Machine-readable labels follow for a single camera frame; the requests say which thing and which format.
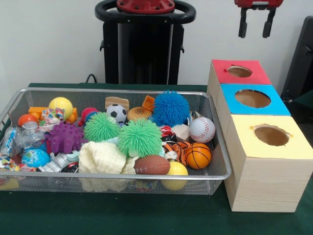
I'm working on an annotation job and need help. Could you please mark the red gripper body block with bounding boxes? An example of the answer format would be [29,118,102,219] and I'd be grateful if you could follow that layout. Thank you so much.
[234,0,285,7]

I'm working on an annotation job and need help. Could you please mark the black upright panel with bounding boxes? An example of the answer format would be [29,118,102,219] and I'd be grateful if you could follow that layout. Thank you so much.
[280,16,313,100]

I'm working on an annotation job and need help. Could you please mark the blue spiky rubber ball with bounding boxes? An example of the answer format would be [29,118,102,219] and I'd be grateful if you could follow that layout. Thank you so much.
[153,90,191,127]

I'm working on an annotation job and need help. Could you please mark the dark green tablecloth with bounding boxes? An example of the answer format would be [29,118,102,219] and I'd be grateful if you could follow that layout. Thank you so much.
[0,82,313,235]

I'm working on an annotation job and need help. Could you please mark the silver mesh bin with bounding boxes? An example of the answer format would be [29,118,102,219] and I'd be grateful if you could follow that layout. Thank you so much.
[0,87,232,196]

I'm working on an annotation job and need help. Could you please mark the green spiky rubber ball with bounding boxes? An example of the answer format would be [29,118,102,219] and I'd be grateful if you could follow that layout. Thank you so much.
[117,117,162,157]
[83,112,122,142]

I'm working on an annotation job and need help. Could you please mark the wooden three-hole box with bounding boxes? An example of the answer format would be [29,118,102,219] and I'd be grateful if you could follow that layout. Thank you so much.
[206,59,313,212]

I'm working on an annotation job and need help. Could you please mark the green cloth side table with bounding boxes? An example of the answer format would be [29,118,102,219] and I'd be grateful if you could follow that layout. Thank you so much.
[292,88,313,108]

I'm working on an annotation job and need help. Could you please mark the yellow smooth ball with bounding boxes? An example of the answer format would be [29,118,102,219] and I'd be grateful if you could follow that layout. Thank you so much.
[161,161,189,191]

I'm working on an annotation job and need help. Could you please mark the brown football toy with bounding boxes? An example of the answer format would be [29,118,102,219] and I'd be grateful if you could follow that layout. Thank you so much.
[134,155,171,175]

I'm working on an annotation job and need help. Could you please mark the orange basketball toy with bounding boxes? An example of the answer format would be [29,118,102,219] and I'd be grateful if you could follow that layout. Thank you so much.
[185,141,212,169]

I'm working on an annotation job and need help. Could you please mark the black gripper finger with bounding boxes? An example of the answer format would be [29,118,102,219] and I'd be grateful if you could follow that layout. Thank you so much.
[238,7,249,39]
[262,7,277,39]

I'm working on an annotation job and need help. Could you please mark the white baseball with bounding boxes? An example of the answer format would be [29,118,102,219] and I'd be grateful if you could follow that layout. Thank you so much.
[188,116,216,143]

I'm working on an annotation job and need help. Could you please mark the black and white soccer ball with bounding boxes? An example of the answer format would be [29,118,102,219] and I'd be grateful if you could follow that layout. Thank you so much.
[106,104,128,123]

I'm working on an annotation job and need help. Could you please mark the purple knobbly ball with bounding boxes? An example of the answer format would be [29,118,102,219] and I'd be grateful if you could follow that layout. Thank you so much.
[45,121,86,155]

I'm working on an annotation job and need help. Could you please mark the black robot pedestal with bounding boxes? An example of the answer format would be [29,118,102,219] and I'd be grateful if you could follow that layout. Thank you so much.
[94,0,197,85]

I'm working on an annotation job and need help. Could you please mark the cream knitted cloth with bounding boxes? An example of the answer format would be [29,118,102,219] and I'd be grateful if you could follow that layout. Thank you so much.
[78,141,139,193]

